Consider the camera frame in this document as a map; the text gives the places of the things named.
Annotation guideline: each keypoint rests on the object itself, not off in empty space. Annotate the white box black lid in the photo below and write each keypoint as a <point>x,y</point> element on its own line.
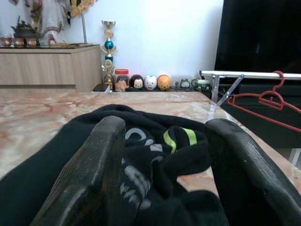
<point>101,87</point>

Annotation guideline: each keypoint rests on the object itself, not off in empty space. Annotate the black shirt grey lettering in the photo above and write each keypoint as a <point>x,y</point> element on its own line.
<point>70,131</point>

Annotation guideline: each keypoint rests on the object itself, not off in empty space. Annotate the yellow flower garland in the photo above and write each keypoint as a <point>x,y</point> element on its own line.
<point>81,7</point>

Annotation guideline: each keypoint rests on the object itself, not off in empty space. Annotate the small white red figurine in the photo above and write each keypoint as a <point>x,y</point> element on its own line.
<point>51,40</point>

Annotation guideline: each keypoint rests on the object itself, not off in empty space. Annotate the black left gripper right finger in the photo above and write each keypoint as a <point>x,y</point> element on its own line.
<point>254,188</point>

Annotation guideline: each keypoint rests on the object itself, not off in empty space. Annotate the red clothes hanger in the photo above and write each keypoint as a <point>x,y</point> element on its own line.
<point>272,103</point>

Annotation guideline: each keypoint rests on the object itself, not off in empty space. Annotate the dark clay teapot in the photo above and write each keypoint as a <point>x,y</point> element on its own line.
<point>24,33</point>

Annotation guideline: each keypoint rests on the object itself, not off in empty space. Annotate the green white mug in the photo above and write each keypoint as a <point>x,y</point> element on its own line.
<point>202,84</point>

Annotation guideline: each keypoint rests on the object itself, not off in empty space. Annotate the red lidded clear jar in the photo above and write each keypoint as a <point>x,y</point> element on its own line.
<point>121,80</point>

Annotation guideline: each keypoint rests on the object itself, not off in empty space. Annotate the thin metal stand pole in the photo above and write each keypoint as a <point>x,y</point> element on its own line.
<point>84,28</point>

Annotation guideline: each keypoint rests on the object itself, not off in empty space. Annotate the light wooden sideboard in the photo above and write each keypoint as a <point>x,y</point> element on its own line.
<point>47,68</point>

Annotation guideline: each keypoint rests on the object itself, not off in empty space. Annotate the black haired round doll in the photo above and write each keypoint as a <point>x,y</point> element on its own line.
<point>137,82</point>

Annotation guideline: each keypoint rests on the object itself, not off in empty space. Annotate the small brown tea cup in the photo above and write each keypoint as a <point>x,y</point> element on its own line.
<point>18,42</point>
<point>31,42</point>
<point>5,42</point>

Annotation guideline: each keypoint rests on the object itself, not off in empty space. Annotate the black flat television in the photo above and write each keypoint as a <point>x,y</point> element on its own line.
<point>258,35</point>

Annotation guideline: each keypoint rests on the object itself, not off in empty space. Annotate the white robed statue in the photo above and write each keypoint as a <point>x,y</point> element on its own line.
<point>50,18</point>

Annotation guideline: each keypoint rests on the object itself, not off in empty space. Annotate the gold blue trophy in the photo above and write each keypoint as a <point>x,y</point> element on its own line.
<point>108,44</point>

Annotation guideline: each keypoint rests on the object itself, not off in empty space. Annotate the small grey totoro figure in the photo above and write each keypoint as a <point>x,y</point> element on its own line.
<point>184,84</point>

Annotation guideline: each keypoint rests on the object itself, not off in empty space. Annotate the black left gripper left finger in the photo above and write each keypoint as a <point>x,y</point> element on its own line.
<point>89,183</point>

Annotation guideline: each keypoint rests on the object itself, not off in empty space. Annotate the white round doll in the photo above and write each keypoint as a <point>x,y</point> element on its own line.
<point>150,82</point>

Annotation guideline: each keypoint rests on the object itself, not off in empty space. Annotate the silver metal clothes rack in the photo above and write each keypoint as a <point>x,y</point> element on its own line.
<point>247,75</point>

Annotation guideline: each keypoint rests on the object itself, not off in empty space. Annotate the orange round doll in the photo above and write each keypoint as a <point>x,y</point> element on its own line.
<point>163,82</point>

